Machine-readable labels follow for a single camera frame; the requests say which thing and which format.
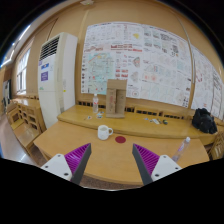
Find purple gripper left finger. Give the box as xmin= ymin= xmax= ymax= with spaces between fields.
xmin=42 ymin=143 xmax=91 ymax=185

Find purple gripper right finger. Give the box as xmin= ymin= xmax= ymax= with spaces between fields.
xmin=132 ymin=144 xmax=181 ymax=185

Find clear plastic water bottle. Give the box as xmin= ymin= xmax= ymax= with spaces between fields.
xmin=172 ymin=137 xmax=190 ymax=162

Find dark red round coaster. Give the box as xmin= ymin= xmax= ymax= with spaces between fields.
xmin=115 ymin=136 xmax=126 ymax=144

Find small items on bench right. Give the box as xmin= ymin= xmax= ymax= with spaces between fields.
xmin=144 ymin=118 xmax=168 ymax=125

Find white ceramic mug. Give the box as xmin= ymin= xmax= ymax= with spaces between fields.
xmin=98 ymin=125 xmax=113 ymax=140

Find small packet near bottle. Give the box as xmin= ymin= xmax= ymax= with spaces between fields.
xmin=96 ymin=111 xmax=104 ymax=119

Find wooden chair left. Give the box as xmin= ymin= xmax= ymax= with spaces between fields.
xmin=6 ymin=101 xmax=46 ymax=156

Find wooden chair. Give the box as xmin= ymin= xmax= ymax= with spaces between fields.
xmin=210 ymin=132 xmax=224 ymax=160
xmin=6 ymin=101 xmax=46 ymax=156

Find wooden chair right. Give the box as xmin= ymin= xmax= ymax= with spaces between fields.
xmin=210 ymin=132 xmax=224 ymax=160

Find red-label bottle on bench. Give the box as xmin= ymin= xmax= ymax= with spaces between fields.
xmin=93 ymin=93 xmax=99 ymax=113

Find black bag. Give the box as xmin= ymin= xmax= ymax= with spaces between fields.
xmin=192 ymin=108 xmax=217 ymax=134

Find brown cardboard box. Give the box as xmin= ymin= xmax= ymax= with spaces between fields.
xmin=106 ymin=79 xmax=127 ymax=118

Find window at left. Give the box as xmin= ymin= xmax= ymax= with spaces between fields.
xmin=17 ymin=50 xmax=30 ymax=94

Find white standing air conditioner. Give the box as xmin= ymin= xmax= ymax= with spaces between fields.
xmin=38 ymin=32 xmax=78 ymax=128

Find right wall poster board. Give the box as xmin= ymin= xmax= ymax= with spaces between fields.
xmin=191 ymin=47 xmax=224 ymax=120

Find large wall poster board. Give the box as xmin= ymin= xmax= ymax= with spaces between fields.
xmin=81 ymin=22 xmax=191 ymax=107

